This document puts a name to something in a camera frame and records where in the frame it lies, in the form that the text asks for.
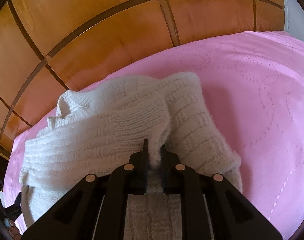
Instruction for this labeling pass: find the wooden headboard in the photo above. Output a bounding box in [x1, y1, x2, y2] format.
[0, 0, 284, 158]

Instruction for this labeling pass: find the white knitted sweater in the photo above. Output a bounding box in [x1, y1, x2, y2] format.
[19, 72, 243, 239]

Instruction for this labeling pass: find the person's left hand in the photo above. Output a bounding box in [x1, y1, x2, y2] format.
[8, 219, 21, 240]

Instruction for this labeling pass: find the pink bed sheet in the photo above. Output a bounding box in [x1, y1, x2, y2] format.
[4, 31, 304, 239]

